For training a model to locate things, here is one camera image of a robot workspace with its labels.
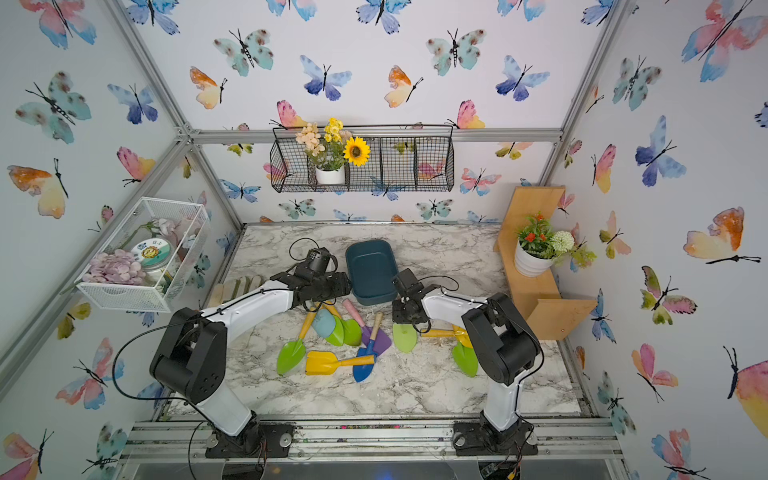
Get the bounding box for yellow plastic scoop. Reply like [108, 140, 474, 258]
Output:
[305, 351, 357, 376]

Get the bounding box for green shovel wooden handle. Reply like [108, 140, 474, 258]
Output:
[392, 324, 419, 354]

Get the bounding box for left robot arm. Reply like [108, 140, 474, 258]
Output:
[149, 248, 352, 438]

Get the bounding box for pink artificial flowers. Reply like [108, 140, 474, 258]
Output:
[81, 249, 145, 286]

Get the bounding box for green trowel yellow foam handle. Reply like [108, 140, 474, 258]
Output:
[276, 312, 317, 376]

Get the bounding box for teal plastic storage box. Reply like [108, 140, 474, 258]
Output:
[345, 239, 398, 306]

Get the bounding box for white wire side basket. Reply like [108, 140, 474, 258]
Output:
[75, 197, 211, 313]

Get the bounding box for black wire wall basket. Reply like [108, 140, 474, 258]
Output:
[265, 123, 455, 199]

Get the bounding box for blue shovel wooden handle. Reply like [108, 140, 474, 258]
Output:
[353, 311, 383, 383]

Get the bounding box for round green tin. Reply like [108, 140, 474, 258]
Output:
[131, 237, 172, 270]

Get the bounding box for sunflower bouquet white pot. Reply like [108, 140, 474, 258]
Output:
[295, 118, 371, 186]

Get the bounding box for light blue trowel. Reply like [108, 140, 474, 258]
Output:
[312, 308, 336, 339]

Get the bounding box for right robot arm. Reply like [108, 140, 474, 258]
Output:
[392, 269, 543, 433]

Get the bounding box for potted red flowers white pot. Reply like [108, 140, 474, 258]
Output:
[514, 213, 597, 278]

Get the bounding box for wooden corner shelf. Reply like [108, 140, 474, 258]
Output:
[494, 186, 597, 341]

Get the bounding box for purple shovel pink handle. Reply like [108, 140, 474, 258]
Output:
[342, 299, 392, 355]

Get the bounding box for white and grey garden glove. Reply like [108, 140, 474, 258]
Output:
[206, 275, 263, 308]

